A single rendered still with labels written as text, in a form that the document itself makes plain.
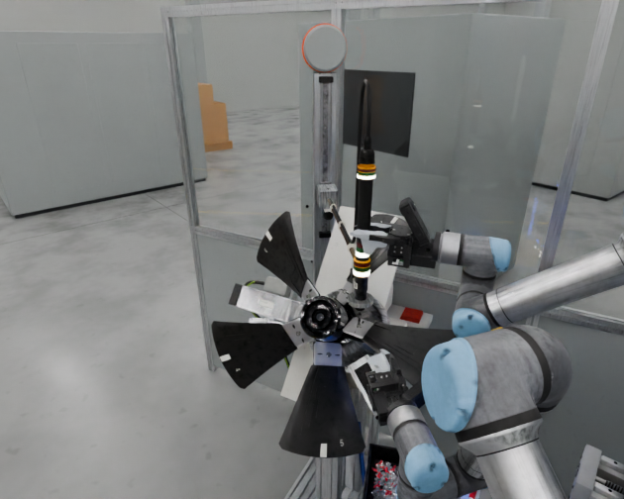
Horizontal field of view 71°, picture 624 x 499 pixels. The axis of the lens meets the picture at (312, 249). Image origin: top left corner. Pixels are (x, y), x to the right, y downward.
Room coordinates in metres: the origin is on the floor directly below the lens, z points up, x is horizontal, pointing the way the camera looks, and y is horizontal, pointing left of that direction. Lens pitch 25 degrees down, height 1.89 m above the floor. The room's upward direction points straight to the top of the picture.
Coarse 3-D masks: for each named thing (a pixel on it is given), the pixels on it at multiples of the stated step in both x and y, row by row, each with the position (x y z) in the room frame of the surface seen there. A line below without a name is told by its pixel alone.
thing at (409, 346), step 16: (368, 336) 0.95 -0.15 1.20; (384, 336) 0.96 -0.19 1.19; (400, 336) 0.96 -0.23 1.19; (416, 336) 0.96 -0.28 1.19; (432, 336) 0.96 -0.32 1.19; (448, 336) 0.96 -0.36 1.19; (400, 352) 0.90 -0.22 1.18; (416, 352) 0.90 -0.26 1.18; (400, 368) 0.85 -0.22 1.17; (416, 368) 0.85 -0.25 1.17
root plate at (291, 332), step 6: (288, 324) 1.05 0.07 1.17; (294, 324) 1.05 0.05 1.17; (288, 330) 1.05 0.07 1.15; (294, 330) 1.05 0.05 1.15; (300, 330) 1.05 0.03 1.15; (294, 336) 1.05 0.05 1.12; (300, 336) 1.05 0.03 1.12; (306, 336) 1.05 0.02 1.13; (294, 342) 1.05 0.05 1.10; (300, 342) 1.05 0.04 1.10; (306, 342) 1.05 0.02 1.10
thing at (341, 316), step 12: (312, 300) 1.04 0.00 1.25; (324, 300) 1.03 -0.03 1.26; (336, 300) 1.12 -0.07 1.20; (300, 312) 1.03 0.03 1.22; (312, 312) 1.02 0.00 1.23; (324, 312) 1.02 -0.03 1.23; (336, 312) 1.00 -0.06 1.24; (348, 312) 1.08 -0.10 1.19; (300, 324) 1.01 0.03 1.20; (312, 324) 1.00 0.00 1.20; (324, 324) 0.99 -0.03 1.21; (336, 324) 0.97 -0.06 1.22; (312, 336) 0.97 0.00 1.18; (324, 336) 0.96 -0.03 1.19; (336, 336) 0.99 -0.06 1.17
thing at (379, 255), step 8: (376, 216) 1.25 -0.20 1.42; (384, 216) 1.21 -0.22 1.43; (392, 216) 1.19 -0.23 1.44; (400, 224) 1.14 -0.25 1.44; (376, 248) 1.12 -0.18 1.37; (384, 248) 1.10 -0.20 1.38; (368, 256) 1.11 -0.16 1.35; (376, 256) 1.09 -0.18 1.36; (384, 256) 1.07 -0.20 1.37; (376, 264) 1.06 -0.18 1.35; (352, 280) 1.09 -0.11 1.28
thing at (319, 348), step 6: (318, 342) 0.99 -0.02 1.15; (318, 348) 0.98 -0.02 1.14; (324, 348) 0.99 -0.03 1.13; (330, 348) 1.00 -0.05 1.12; (336, 348) 1.00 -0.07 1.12; (318, 354) 0.97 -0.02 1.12; (324, 354) 0.98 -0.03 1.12; (318, 360) 0.96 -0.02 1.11; (324, 360) 0.97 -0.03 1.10; (330, 360) 0.97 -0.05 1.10; (336, 360) 0.98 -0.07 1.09
